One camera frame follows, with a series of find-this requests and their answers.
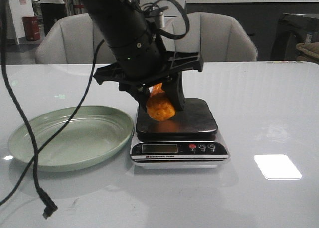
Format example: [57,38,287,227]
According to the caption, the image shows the black silver kitchen scale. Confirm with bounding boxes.
[130,98,230,169]

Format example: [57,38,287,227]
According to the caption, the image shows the grey upholstered chair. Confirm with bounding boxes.
[162,12,258,62]
[35,13,103,64]

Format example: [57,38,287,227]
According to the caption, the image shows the red bin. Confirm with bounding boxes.
[22,16,40,41]

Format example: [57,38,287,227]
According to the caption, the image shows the black appliance at right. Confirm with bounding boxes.
[270,13,319,61]

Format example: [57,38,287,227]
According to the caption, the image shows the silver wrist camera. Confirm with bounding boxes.
[145,8,165,29]

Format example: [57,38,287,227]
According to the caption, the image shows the right grey upholstered chair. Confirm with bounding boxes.
[162,12,258,62]

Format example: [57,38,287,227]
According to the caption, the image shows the light green oval plate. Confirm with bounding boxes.
[7,105,135,173]

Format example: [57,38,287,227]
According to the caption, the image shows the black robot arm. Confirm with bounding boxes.
[81,0,203,111]

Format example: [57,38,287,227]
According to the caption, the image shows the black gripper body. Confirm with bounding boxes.
[94,51,202,88]

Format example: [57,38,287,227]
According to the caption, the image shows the dark grey counter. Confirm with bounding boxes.
[186,0,319,61]

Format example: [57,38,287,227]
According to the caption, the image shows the thick black braided cable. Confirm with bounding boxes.
[0,0,58,220]

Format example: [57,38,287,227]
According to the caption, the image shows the left grey upholstered chair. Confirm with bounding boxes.
[35,13,103,64]

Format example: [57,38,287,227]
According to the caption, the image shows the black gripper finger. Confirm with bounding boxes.
[127,85,151,112]
[161,72,185,111]

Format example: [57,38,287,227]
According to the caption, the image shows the yellow corn cob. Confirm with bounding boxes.
[147,83,176,121]

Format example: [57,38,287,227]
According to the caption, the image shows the thin black cable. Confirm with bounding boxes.
[0,39,105,206]

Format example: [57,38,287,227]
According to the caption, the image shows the beige cushion at right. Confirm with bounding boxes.
[296,42,319,64]

